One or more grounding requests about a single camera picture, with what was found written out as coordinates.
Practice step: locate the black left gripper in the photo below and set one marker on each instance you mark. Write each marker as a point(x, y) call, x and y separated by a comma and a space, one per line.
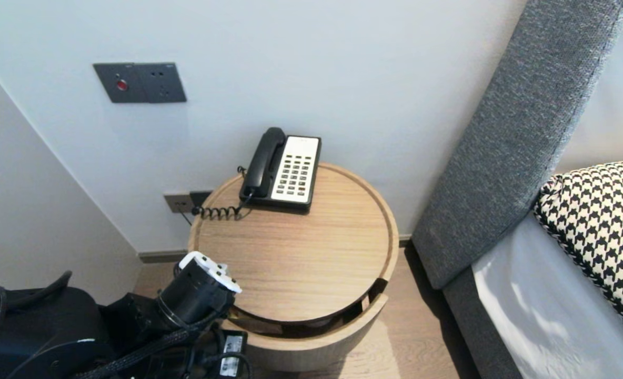
point(230, 352)

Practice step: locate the curved-front wooden drawer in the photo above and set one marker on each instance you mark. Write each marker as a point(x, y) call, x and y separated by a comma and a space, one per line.
point(317, 347)

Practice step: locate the black and orange left arm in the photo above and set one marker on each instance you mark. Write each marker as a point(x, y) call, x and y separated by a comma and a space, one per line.
point(53, 337)

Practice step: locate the round wooden side table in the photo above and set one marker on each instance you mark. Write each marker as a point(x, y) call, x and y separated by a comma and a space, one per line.
point(301, 252)

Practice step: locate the black telephone base white keypad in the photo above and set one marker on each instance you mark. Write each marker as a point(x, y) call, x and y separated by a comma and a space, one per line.
point(295, 173)

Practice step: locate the black telephone handset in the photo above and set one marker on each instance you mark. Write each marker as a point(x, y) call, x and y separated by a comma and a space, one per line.
point(264, 157)

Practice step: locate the white bed sheet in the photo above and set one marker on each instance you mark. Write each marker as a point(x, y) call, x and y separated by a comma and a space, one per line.
point(543, 316)

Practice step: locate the grey fabric headboard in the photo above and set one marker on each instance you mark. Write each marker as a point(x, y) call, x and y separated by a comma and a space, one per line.
point(501, 158)

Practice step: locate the black white houndstooth pillow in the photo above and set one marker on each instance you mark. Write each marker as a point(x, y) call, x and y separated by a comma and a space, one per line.
point(601, 226)

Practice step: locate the small black wall outlet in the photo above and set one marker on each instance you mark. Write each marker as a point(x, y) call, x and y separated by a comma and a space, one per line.
point(200, 198)

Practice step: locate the small grey wall outlet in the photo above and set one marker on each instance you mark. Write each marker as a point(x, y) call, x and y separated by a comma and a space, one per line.
point(177, 202)

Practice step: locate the grey fabric bed frame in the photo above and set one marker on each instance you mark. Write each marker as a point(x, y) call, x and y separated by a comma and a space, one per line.
point(474, 326)

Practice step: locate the dark grey wall socket plate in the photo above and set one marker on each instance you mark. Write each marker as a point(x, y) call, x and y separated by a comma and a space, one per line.
point(164, 83)

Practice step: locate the dark grey red-button wall switch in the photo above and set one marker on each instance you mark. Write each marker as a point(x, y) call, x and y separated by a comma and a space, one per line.
point(121, 83)

